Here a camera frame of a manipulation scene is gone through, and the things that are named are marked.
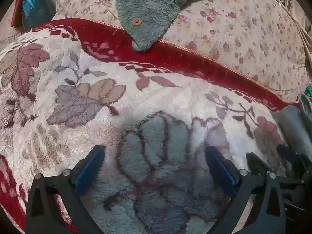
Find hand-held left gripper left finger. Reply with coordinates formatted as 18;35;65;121
26;145;106;234

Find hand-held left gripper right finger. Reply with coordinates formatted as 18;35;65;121
206;146;286;234

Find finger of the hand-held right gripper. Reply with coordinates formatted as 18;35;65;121
277;144;310;176
246;152;306;185

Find light grey-blue pants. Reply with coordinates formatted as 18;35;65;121
272;93;312;159

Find red floral plush blanket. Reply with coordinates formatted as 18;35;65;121
0;18;301;234

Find blue plastic bag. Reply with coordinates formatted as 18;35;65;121
22;0;56;32

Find grey fleece buttoned garment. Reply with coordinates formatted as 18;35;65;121
114;0;244;52

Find red cloth item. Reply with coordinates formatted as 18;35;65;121
11;0;28;28

